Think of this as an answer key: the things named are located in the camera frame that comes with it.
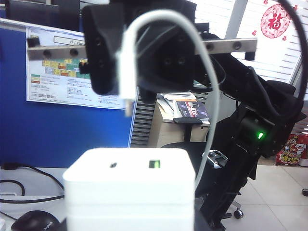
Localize white box-shaped wrist device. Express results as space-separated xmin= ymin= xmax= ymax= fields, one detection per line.
xmin=62 ymin=147 xmax=196 ymax=231

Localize white Type-C charging cable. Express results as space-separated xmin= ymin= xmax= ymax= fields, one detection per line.
xmin=115 ymin=9 xmax=221 ymax=191

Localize red Fu paper cutting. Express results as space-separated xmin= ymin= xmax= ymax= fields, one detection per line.
xmin=260 ymin=3 xmax=294 ymax=39

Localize black mouse cable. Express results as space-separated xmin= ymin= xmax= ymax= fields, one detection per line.
xmin=0 ymin=180 xmax=66 ymax=205

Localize black office chair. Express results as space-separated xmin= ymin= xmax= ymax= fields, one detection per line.
xmin=160 ymin=141 xmax=229 ymax=170

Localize red printed snack bag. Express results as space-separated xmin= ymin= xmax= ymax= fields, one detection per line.
xmin=275 ymin=133 xmax=308 ymax=167

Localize thin black cable with plug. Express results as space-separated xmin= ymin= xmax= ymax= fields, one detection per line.
xmin=0 ymin=162 xmax=66 ymax=193

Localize black computer mouse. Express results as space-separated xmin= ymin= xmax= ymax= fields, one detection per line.
xmin=11 ymin=210 xmax=67 ymax=231

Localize black background monitor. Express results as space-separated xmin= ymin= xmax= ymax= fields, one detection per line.
xmin=4 ymin=0 xmax=81 ymax=32

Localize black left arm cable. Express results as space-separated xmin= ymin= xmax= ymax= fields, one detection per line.
xmin=276 ymin=0 xmax=308 ymax=97

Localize blue office partition panel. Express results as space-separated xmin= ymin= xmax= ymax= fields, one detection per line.
xmin=0 ymin=18 xmax=139 ymax=169

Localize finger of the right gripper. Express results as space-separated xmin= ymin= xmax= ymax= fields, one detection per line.
xmin=82 ymin=3 xmax=126 ymax=96

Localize grey louvred panel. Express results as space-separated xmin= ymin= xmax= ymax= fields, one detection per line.
xmin=131 ymin=95 xmax=156 ymax=147

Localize dark Linux book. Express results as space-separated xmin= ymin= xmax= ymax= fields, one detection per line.
xmin=175 ymin=101 xmax=209 ymax=119

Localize white window blinds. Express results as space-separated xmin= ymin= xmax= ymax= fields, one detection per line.
xmin=194 ymin=0 xmax=308 ymax=85

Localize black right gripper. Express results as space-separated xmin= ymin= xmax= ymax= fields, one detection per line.
xmin=26 ymin=0 xmax=258 ymax=92

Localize beige cabinet with books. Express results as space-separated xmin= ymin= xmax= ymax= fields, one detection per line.
xmin=148 ymin=92 xmax=211 ymax=148

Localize white printed wall poster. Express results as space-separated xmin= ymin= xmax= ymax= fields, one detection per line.
xmin=26 ymin=26 xmax=140 ymax=110

